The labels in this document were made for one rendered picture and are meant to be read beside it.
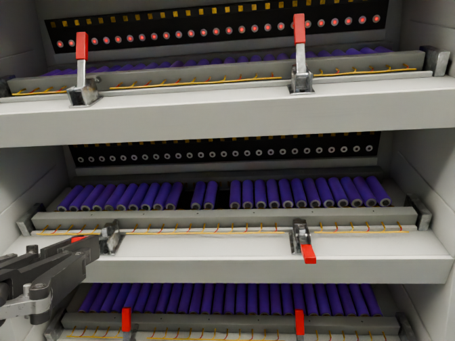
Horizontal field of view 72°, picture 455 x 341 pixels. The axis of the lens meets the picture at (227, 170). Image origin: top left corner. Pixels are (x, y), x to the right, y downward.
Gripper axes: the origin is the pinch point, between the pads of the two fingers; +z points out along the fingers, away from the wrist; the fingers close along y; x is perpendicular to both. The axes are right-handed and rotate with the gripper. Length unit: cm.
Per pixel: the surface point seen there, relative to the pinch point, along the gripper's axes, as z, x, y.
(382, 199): 14.7, 3.8, 39.5
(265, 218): 10.8, 1.8, 22.2
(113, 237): 7.8, 0.2, 1.1
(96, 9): 17.3, 37.2, -5.1
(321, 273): 7.9, -4.8, 29.1
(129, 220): 11.1, 1.9, 2.1
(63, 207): 14.9, 3.7, -10.8
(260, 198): 15.0, 4.3, 21.5
